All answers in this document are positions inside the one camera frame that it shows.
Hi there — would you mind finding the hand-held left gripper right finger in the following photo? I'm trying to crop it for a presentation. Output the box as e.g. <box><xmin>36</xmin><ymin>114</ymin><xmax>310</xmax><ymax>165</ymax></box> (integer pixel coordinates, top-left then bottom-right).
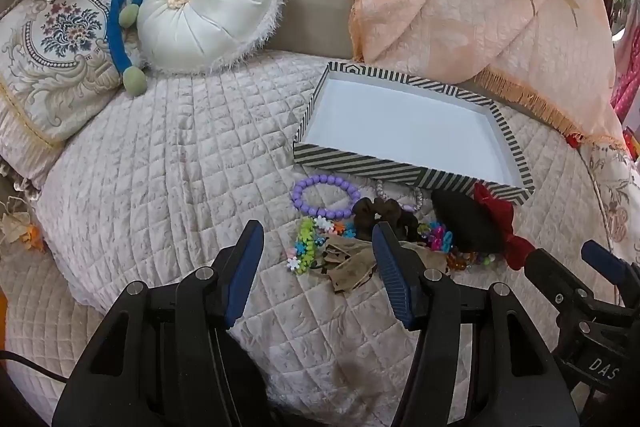
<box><xmin>371</xmin><ymin>222</ymin><xmax>581</xmax><ymax>427</ymax></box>

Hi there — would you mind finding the floral beige bedding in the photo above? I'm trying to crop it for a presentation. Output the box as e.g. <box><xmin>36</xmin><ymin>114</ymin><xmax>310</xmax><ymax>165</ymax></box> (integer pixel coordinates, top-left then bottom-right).
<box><xmin>580</xmin><ymin>142</ymin><xmax>640</xmax><ymax>268</ymax></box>

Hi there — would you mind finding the brown scrunchie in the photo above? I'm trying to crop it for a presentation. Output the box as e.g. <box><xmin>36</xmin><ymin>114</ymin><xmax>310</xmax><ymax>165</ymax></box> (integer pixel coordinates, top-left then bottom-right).
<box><xmin>351</xmin><ymin>197</ymin><xmax>420</xmax><ymax>243</ymax></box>

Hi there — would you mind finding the dried orange flower bunch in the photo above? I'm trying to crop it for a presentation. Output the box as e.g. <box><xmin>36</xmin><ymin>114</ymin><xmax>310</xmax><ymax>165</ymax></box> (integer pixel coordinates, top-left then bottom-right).
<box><xmin>0</xmin><ymin>199</ymin><xmax>48</xmax><ymax>253</ymax></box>

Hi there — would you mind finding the blue bead bracelet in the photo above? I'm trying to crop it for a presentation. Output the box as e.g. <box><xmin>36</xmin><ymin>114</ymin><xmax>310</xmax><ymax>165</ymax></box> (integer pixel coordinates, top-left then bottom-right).
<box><xmin>419</xmin><ymin>222</ymin><xmax>455</xmax><ymax>253</ymax></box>

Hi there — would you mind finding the floral embroidered pillow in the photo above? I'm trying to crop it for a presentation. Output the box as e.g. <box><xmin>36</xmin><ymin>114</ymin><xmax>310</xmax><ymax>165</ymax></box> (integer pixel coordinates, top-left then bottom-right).
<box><xmin>0</xmin><ymin>0</ymin><xmax>151</xmax><ymax>188</ymax></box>

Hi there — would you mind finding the pink clothing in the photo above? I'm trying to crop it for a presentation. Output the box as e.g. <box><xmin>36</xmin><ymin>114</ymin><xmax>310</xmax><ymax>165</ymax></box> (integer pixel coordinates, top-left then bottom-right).
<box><xmin>610</xmin><ymin>2</ymin><xmax>640</xmax><ymax>128</ymax></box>

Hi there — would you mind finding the quilted beige bedspread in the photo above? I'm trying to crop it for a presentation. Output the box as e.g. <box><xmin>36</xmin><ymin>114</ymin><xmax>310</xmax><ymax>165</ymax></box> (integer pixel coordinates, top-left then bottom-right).
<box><xmin>0</xmin><ymin>52</ymin><xmax>640</xmax><ymax>427</ymax></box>

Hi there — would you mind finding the black white striped box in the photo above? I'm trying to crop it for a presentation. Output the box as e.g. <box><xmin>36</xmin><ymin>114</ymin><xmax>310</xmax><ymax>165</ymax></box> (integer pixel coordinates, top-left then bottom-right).
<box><xmin>292</xmin><ymin>61</ymin><xmax>536</xmax><ymax>206</ymax></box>

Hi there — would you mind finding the black cable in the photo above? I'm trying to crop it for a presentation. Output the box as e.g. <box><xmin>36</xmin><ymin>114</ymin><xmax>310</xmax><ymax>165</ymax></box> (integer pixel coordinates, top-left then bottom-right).
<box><xmin>0</xmin><ymin>349</ymin><xmax>71</xmax><ymax>383</ymax></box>

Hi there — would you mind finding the red fabric bow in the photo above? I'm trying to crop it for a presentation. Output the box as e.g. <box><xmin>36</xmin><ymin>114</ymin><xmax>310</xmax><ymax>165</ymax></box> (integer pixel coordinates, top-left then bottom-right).
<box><xmin>472</xmin><ymin>182</ymin><xmax>536</xmax><ymax>270</ymax></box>

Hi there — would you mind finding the purple bead bracelet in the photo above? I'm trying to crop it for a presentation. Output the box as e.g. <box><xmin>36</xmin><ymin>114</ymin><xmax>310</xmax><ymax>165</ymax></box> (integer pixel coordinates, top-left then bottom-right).
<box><xmin>291</xmin><ymin>174</ymin><xmax>362</xmax><ymax>219</ymax></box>

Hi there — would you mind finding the colourful flower bead bracelet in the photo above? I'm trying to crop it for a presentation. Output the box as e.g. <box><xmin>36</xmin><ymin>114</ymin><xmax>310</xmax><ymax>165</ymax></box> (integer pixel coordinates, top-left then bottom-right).
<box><xmin>286</xmin><ymin>215</ymin><xmax>358</xmax><ymax>276</ymax></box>

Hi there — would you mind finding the burlap hair bow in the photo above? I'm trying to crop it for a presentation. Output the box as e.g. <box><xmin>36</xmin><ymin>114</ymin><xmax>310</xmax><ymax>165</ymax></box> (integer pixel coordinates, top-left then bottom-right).
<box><xmin>312</xmin><ymin>232</ymin><xmax>448</xmax><ymax>295</ymax></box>

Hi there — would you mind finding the black fabric pouch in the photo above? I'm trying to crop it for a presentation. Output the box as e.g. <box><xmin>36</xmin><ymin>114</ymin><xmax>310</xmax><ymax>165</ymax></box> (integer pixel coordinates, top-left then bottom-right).
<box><xmin>431</xmin><ymin>189</ymin><xmax>506</xmax><ymax>254</ymax></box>

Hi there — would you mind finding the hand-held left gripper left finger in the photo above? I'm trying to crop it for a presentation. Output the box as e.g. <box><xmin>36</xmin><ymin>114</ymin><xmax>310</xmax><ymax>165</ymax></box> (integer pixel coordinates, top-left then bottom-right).
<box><xmin>52</xmin><ymin>219</ymin><xmax>266</xmax><ymax>427</ymax></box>

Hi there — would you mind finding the pearl bead bracelet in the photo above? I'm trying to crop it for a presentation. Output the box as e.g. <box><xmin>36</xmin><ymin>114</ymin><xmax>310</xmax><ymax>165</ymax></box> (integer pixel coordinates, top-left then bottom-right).
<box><xmin>375</xmin><ymin>181</ymin><xmax>426</xmax><ymax>214</ymax></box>

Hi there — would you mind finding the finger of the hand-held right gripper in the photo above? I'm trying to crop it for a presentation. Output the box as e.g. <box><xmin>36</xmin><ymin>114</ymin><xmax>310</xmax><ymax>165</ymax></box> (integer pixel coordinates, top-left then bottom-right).
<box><xmin>522</xmin><ymin>248</ymin><xmax>596</xmax><ymax>323</ymax></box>
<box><xmin>581</xmin><ymin>240</ymin><xmax>636</xmax><ymax>303</ymax></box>

